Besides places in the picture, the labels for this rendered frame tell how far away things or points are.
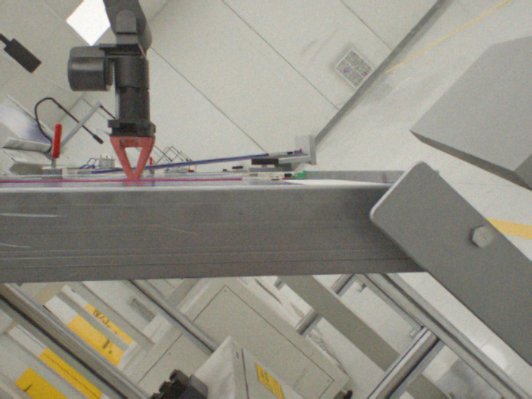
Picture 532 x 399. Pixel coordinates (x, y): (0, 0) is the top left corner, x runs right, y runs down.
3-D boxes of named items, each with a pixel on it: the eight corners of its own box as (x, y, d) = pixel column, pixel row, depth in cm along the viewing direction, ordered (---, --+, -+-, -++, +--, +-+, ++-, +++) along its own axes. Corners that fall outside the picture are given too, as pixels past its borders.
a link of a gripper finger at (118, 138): (109, 181, 93) (108, 123, 93) (118, 181, 101) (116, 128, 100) (151, 181, 94) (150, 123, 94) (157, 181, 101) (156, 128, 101)
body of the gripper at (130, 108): (107, 131, 91) (105, 84, 91) (119, 135, 101) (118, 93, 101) (148, 131, 92) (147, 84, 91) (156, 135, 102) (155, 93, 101)
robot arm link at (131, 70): (146, 50, 93) (151, 57, 99) (102, 49, 93) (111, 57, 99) (146, 93, 93) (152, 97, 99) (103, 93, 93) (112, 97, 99)
